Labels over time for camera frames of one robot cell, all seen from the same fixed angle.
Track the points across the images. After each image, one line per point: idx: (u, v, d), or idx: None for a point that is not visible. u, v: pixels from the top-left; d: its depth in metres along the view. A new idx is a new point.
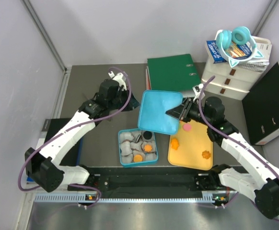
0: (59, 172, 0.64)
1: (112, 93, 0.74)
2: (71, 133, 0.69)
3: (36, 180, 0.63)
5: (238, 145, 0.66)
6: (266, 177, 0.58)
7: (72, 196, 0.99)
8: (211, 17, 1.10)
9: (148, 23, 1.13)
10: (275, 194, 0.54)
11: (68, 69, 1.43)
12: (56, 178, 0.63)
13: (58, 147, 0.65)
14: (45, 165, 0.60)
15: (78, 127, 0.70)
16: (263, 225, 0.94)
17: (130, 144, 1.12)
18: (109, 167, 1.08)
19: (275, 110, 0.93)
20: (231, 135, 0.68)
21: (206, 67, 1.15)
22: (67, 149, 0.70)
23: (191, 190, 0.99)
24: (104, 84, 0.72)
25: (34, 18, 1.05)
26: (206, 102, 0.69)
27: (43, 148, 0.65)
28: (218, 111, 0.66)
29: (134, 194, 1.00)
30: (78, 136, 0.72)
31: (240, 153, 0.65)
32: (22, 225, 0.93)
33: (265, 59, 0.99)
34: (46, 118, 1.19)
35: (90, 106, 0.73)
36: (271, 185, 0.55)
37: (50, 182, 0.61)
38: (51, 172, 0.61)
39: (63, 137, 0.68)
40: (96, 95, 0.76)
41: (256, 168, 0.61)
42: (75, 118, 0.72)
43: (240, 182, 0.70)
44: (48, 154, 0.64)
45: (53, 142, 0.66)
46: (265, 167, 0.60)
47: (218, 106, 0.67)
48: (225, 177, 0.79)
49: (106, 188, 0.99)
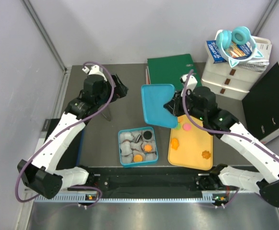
0: (56, 178, 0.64)
1: (98, 88, 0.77)
2: (61, 138, 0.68)
3: (35, 189, 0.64)
5: (242, 140, 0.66)
6: (277, 172, 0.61)
7: (72, 196, 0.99)
8: (211, 17, 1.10)
9: (148, 22, 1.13)
10: None
11: (68, 69, 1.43)
12: (55, 184, 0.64)
13: (49, 155, 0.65)
14: (40, 174, 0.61)
15: (68, 131, 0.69)
16: (264, 225, 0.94)
17: (130, 144, 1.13)
18: (109, 167, 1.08)
19: (275, 110, 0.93)
20: (232, 128, 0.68)
21: (205, 67, 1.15)
22: (61, 155, 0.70)
23: (191, 190, 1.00)
24: (88, 80, 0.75)
25: (34, 18, 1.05)
26: (195, 94, 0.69)
27: (36, 158, 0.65)
28: (209, 99, 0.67)
29: (134, 194, 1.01)
30: (69, 139, 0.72)
31: (247, 148, 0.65)
32: (22, 226, 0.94)
33: (265, 59, 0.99)
34: (46, 118, 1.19)
35: (77, 105, 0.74)
36: None
37: (48, 189, 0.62)
38: (48, 180, 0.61)
39: (53, 143, 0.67)
40: (81, 93, 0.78)
41: (265, 163, 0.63)
42: (63, 121, 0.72)
43: (241, 177, 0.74)
44: (41, 164, 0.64)
45: (44, 150, 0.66)
46: (274, 162, 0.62)
47: (207, 95, 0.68)
48: (225, 177, 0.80)
49: (106, 188, 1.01)
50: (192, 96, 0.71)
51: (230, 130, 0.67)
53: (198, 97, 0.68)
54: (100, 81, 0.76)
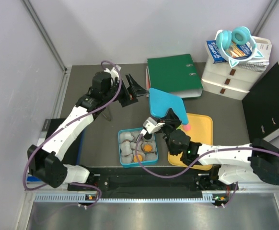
0: (63, 167, 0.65)
1: (105, 85, 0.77)
2: (72, 128, 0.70)
3: (40, 178, 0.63)
5: (210, 154, 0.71)
6: (246, 157, 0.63)
7: (72, 196, 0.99)
8: (211, 17, 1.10)
9: (148, 23, 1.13)
10: (264, 164, 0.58)
11: (68, 69, 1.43)
12: (61, 173, 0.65)
13: (60, 141, 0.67)
14: (49, 159, 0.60)
15: (78, 121, 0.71)
16: (264, 225, 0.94)
17: (130, 144, 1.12)
18: (109, 167, 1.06)
19: (274, 110, 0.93)
20: (200, 152, 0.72)
21: (205, 66, 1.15)
22: (68, 143, 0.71)
23: (191, 190, 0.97)
24: (97, 77, 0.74)
25: (34, 18, 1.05)
26: (174, 142, 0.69)
27: (46, 143, 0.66)
28: (188, 143, 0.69)
29: (134, 194, 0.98)
30: (78, 130, 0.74)
31: (216, 157, 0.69)
32: (22, 225, 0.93)
33: (265, 59, 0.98)
34: (46, 118, 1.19)
35: (87, 101, 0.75)
36: (255, 161, 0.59)
37: (55, 177, 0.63)
38: (56, 166, 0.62)
39: (64, 132, 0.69)
40: (90, 89, 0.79)
41: (235, 158, 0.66)
42: (75, 112, 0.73)
43: (238, 172, 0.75)
44: (51, 149, 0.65)
45: (55, 137, 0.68)
46: (239, 151, 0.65)
47: (184, 139, 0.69)
48: (224, 176, 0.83)
49: (106, 188, 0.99)
50: (170, 141, 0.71)
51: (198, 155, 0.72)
53: (178, 145, 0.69)
54: (108, 77, 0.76)
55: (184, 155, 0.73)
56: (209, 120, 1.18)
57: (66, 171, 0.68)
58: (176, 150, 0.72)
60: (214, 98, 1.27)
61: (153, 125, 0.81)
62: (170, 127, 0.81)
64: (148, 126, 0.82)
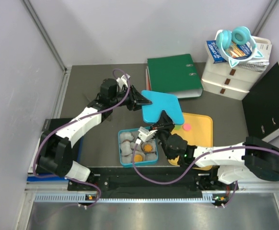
0: (70, 158, 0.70)
1: (113, 91, 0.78)
2: (83, 122, 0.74)
3: (46, 165, 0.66)
5: (205, 156, 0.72)
6: (239, 156, 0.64)
7: (72, 196, 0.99)
8: (212, 17, 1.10)
9: (147, 23, 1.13)
10: (257, 161, 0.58)
11: (68, 69, 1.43)
12: (67, 164, 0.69)
13: (73, 130, 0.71)
14: (62, 143, 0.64)
15: (89, 118, 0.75)
16: (264, 225, 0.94)
17: (130, 144, 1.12)
18: (109, 167, 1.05)
19: (275, 110, 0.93)
20: (195, 155, 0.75)
21: (205, 67, 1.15)
22: (78, 136, 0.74)
23: (191, 190, 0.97)
24: (104, 85, 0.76)
25: (34, 17, 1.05)
26: (171, 147, 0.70)
27: (60, 131, 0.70)
28: (185, 147, 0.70)
29: (134, 194, 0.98)
30: (88, 126, 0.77)
31: (211, 158, 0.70)
32: (23, 225, 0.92)
33: (265, 59, 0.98)
34: (46, 118, 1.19)
35: (98, 104, 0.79)
36: (248, 159, 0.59)
37: (62, 166, 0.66)
38: (67, 151, 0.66)
39: (76, 124, 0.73)
40: (98, 95, 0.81)
41: (229, 158, 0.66)
42: (86, 111, 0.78)
43: (236, 171, 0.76)
44: (64, 135, 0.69)
45: (69, 127, 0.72)
46: (233, 151, 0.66)
47: (181, 144, 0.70)
48: (224, 176, 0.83)
49: (106, 188, 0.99)
50: (168, 147, 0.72)
51: (194, 159, 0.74)
53: (176, 150, 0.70)
54: (114, 84, 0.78)
55: (181, 159, 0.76)
56: (209, 120, 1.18)
57: (71, 164, 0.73)
58: (173, 154, 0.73)
60: (214, 98, 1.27)
61: (145, 134, 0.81)
62: (165, 132, 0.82)
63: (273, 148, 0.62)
64: (142, 136, 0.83)
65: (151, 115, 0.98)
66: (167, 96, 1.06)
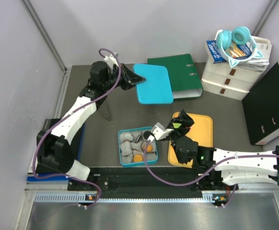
0: (70, 154, 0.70)
1: (104, 74, 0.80)
2: (77, 115, 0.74)
3: (48, 163, 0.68)
5: (228, 161, 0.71)
6: (272, 165, 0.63)
7: (72, 196, 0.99)
8: (212, 17, 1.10)
9: (148, 23, 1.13)
10: None
11: (68, 69, 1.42)
12: (69, 159, 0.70)
13: (67, 126, 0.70)
14: (59, 142, 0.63)
15: (83, 109, 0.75)
16: (263, 225, 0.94)
17: (130, 144, 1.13)
18: (109, 167, 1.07)
19: (275, 110, 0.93)
20: (215, 159, 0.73)
21: (205, 67, 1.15)
22: (75, 131, 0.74)
23: (191, 190, 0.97)
24: (94, 69, 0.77)
25: (34, 17, 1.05)
26: (181, 149, 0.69)
27: (55, 129, 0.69)
28: (196, 149, 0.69)
29: (134, 194, 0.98)
30: (84, 118, 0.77)
31: (236, 164, 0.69)
32: (22, 225, 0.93)
33: (265, 59, 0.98)
34: (46, 118, 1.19)
35: (90, 92, 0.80)
36: None
37: (63, 163, 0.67)
38: (66, 149, 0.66)
39: (71, 118, 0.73)
40: (89, 81, 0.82)
41: (258, 166, 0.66)
42: (79, 101, 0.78)
43: (248, 175, 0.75)
44: (60, 133, 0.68)
45: (63, 123, 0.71)
46: (263, 159, 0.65)
47: (192, 145, 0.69)
48: (230, 179, 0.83)
49: (106, 188, 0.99)
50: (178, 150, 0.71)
51: (215, 162, 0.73)
53: (186, 153, 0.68)
54: (105, 67, 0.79)
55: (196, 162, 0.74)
56: (208, 120, 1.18)
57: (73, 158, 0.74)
58: (187, 158, 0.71)
60: (214, 98, 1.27)
61: (161, 132, 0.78)
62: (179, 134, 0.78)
63: None
64: (156, 132, 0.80)
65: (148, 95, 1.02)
66: (156, 72, 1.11)
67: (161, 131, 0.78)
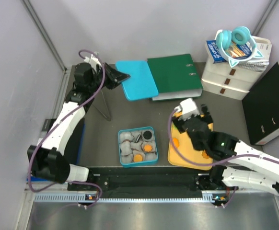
0: (65, 162, 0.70)
1: (88, 76, 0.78)
2: (66, 122, 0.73)
3: (44, 175, 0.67)
5: (250, 158, 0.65)
6: None
7: (72, 196, 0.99)
8: (211, 17, 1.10)
9: (148, 22, 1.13)
10: None
11: (68, 69, 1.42)
12: (64, 168, 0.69)
13: (58, 136, 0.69)
14: (52, 155, 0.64)
15: (71, 116, 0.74)
16: (263, 225, 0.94)
17: (129, 144, 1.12)
18: (109, 167, 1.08)
19: (274, 110, 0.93)
20: (237, 150, 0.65)
21: (205, 66, 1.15)
22: (66, 138, 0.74)
23: (191, 190, 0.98)
24: (78, 72, 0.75)
25: (34, 17, 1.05)
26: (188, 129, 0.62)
27: (45, 142, 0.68)
28: (205, 130, 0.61)
29: (134, 194, 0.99)
30: (73, 124, 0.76)
31: (257, 164, 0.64)
32: (22, 225, 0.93)
33: (265, 59, 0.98)
34: (46, 118, 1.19)
35: (75, 95, 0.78)
36: None
37: (60, 173, 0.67)
38: (60, 160, 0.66)
39: (60, 127, 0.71)
40: (74, 84, 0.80)
41: None
42: (66, 108, 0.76)
43: (251, 181, 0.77)
44: (51, 145, 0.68)
45: (52, 133, 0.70)
46: None
47: (201, 126, 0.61)
48: (230, 179, 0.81)
49: (106, 188, 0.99)
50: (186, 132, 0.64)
51: (236, 154, 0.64)
53: (194, 133, 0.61)
54: (88, 69, 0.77)
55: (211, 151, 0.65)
56: None
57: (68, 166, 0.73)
58: (197, 142, 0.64)
60: (214, 98, 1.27)
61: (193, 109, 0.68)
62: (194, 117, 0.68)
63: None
64: (185, 107, 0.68)
65: (134, 92, 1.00)
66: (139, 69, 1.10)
67: (192, 107, 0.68)
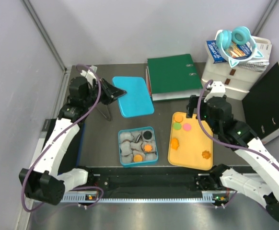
0: (60, 182, 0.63)
1: (84, 90, 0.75)
2: (59, 142, 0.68)
3: (39, 198, 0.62)
5: (259, 157, 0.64)
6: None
7: (72, 196, 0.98)
8: (211, 17, 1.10)
9: (148, 22, 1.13)
10: None
11: (68, 69, 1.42)
12: (59, 189, 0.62)
13: (51, 158, 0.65)
14: (44, 179, 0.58)
15: (64, 134, 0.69)
16: (263, 225, 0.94)
17: (130, 144, 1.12)
18: (109, 167, 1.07)
19: (275, 110, 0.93)
20: (249, 144, 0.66)
21: (205, 67, 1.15)
22: (60, 159, 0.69)
23: (191, 190, 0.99)
24: (73, 85, 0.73)
25: (34, 17, 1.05)
26: (210, 104, 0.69)
27: (37, 165, 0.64)
28: (225, 109, 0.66)
29: (134, 194, 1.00)
30: (67, 143, 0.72)
31: (262, 166, 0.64)
32: (22, 225, 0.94)
33: (265, 59, 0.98)
34: (46, 118, 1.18)
35: (69, 110, 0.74)
36: None
37: (54, 195, 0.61)
38: (53, 183, 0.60)
39: (52, 148, 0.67)
40: (69, 98, 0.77)
41: None
42: (59, 126, 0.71)
43: (246, 186, 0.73)
44: (43, 168, 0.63)
45: (45, 155, 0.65)
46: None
47: (223, 105, 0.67)
48: (227, 180, 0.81)
49: (106, 188, 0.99)
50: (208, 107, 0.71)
51: (247, 146, 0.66)
53: (213, 109, 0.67)
54: (84, 83, 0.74)
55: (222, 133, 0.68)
56: None
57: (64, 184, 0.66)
58: (214, 118, 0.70)
60: None
61: (221, 91, 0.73)
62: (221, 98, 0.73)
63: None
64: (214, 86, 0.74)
65: (130, 109, 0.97)
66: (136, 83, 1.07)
67: (221, 89, 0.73)
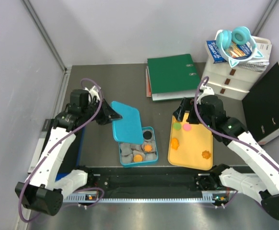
0: (57, 192, 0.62)
1: (84, 101, 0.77)
2: (54, 153, 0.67)
3: (37, 210, 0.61)
5: (249, 149, 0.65)
6: None
7: (72, 196, 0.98)
8: (211, 17, 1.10)
9: (147, 22, 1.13)
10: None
11: (68, 69, 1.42)
12: (57, 199, 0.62)
13: (46, 171, 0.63)
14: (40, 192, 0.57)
15: (60, 144, 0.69)
16: (263, 225, 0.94)
17: (130, 145, 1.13)
18: (109, 167, 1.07)
19: (274, 110, 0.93)
20: (239, 136, 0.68)
21: (205, 67, 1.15)
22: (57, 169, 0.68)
23: (191, 190, 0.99)
24: (74, 93, 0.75)
25: (34, 17, 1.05)
26: (203, 101, 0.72)
27: (33, 178, 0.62)
28: (216, 105, 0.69)
29: (134, 194, 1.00)
30: (63, 153, 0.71)
31: (252, 158, 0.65)
32: (22, 225, 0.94)
33: (265, 59, 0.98)
34: (46, 118, 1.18)
35: (64, 118, 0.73)
36: None
37: (52, 206, 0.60)
38: (50, 195, 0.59)
39: (48, 159, 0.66)
40: (67, 106, 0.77)
41: (270, 175, 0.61)
42: (54, 135, 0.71)
43: (243, 183, 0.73)
44: (40, 181, 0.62)
45: (40, 168, 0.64)
46: None
47: (216, 102, 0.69)
48: (226, 178, 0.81)
49: (106, 188, 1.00)
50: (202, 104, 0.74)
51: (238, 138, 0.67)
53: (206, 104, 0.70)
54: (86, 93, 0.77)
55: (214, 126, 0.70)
56: None
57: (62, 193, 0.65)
58: (207, 115, 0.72)
60: None
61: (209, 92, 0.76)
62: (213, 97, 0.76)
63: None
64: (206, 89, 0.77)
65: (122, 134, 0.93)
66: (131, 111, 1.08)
67: (211, 92, 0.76)
